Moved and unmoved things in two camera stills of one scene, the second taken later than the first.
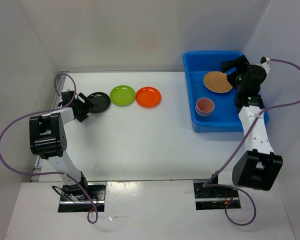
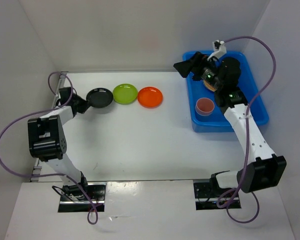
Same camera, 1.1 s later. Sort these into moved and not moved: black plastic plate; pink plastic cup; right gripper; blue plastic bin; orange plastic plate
Moved: right gripper; black plastic plate
Not moved: pink plastic cup; blue plastic bin; orange plastic plate
